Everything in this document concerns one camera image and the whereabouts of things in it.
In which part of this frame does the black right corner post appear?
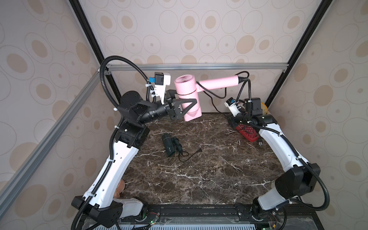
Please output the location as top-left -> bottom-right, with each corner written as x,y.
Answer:
265,0 -> 333,108

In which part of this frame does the yellow toast slice back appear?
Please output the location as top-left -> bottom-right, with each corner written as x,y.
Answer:
261,103 -> 268,115

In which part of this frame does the pink hair dryer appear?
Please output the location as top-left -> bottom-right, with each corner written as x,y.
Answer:
174,75 -> 244,121

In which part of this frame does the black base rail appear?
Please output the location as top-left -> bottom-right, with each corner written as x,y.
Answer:
76,203 -> 324,230

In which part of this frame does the silver aluminium rail back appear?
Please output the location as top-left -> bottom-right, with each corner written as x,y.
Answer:
138,62 -> 288,71

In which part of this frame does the red polka dot toaster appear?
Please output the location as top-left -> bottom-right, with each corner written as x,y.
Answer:
235,124 -> 259,142

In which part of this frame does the black green dryer cord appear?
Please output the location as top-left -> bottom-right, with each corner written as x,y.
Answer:
177,148 -> 203,162

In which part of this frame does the orange ceramic mug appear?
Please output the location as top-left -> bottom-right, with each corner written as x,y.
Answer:
113,179 -> 126,198

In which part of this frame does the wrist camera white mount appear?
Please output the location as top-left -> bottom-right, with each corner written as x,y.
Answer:
146,72 -> 171,105
224,97 -> 245,117

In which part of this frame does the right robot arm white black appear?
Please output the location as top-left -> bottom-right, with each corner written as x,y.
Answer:
225,96 -> 330,220

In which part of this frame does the dark green hair dryer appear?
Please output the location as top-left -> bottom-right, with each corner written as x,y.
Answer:
162,133 -> 184,157

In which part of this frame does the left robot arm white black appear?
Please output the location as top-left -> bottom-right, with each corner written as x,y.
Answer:
71,56 -> 198,230

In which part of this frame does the black corner frame post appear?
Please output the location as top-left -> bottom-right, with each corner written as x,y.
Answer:
67,0 -> 121,102

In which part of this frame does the silver aluminium rail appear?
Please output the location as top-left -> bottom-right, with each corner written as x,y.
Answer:
138,62 -> 288,71
1,62 -> 101,225

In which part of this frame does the silver aluminium rail left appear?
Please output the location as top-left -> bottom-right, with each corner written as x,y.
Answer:
1,62 -> 101,225

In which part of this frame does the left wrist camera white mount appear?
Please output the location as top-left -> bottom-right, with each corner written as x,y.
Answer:
146,72 -> 171,105

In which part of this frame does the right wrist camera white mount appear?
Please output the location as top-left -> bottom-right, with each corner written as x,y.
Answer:
224,97 -> 245,117

